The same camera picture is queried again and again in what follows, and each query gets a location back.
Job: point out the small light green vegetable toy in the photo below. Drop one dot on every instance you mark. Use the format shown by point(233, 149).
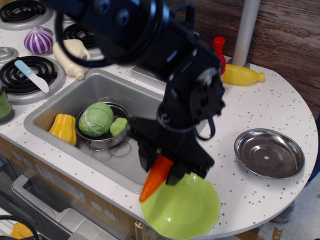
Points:
point(118, 126)

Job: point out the round steel plate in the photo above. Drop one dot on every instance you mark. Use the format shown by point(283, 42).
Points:
point(269, 154)

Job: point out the silver sink basin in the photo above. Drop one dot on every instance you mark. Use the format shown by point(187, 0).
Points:
point(120, 163)

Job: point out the orange toy carrot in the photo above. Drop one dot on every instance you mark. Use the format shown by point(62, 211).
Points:
point(157, 175)

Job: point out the small steel pot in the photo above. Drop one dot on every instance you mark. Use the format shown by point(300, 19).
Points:
point(106, 140)

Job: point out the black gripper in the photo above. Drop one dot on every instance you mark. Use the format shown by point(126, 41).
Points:
point(193, 93)

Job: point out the light green plastic plate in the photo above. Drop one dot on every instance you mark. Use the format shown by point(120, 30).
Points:
point(183, 211)

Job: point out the black coil burner right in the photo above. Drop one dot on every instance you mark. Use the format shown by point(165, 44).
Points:
point(75, 31)

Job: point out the red ketchup bottle toy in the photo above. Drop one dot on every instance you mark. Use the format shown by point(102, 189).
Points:
point(219, 43)

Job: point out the purple striped toy onion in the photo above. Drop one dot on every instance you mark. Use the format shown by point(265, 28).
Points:
point(38, 41)

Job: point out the blue handled toy knife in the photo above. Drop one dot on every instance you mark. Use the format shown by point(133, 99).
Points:
point(30, 74)

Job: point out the silver oven door handle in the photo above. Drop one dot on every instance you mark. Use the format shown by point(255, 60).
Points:
point(60, 217)

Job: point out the grey vertical pole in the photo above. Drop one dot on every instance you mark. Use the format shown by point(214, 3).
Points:
point(245, 33)

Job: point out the black coil burner front left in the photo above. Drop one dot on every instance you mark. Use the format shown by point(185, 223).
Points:
point(21, 90)

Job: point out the yellow toy on floor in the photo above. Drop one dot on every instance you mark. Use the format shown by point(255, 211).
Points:
point(20, 231)

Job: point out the black coil burner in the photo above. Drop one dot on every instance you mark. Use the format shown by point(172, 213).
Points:
point(21, 90)
point(75, 31)
point(24, 15)

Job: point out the silver toy faucet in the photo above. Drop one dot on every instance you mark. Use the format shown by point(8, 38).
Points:
point(142, 74)

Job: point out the silver stove knob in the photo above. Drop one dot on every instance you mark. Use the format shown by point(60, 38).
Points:
point(68, 19)
point(7, 54)

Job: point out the green toy cabbage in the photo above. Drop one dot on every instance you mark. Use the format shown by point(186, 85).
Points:
point(96, 119)

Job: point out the black coil burner top left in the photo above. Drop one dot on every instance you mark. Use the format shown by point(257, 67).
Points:
point(24, 15)

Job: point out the yellow toy bottle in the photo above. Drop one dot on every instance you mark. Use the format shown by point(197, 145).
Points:
point(239, 75)

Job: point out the silver stove knob left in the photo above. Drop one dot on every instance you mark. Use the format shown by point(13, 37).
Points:
point(7, 54)

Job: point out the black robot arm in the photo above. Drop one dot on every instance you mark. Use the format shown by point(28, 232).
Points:
point(159, 38)

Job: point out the yellow toy squash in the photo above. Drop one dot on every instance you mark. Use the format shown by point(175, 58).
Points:
point(64, 128)

